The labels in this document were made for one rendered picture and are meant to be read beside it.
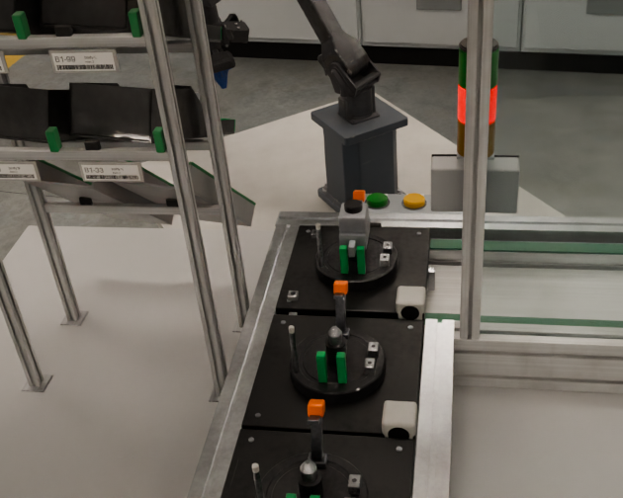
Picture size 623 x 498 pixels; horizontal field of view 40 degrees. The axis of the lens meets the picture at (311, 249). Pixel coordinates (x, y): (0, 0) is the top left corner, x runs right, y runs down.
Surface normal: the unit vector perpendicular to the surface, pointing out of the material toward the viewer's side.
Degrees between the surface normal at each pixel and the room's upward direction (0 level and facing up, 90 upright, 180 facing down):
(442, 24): 90
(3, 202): 0
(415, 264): 0
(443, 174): 90
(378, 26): 90
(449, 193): 90
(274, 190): 0
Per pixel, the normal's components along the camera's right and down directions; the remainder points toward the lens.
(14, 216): -0.07, -0.81
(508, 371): -0.15, 0.58
